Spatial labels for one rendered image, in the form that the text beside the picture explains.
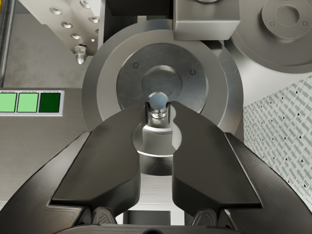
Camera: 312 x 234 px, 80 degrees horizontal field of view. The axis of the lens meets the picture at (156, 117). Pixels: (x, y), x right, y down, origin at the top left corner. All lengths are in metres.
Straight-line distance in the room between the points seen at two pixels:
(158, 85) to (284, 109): 0.22
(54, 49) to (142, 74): 2.01
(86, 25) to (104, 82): 0.33
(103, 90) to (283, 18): 0.18
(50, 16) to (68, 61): 1.55
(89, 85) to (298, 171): 0.27
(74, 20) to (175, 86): 0.37
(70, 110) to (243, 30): 0.46
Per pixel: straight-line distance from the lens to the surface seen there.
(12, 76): 2.26
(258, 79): 0.22
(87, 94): 0.18
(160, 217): 0.60
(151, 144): 0.16
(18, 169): 0.62
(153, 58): 0.16
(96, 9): 0.25
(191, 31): 0.17
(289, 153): 0.32
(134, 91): 0.15
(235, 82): 0.19
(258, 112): 0.39
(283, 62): 0.22
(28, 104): 0.61
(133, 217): 0.61
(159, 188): 0.50
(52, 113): 0.57
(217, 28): 0.17
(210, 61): 0.18
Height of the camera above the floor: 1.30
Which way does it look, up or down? 9 degrees down
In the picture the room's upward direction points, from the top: 179 degrees counter-clockwise
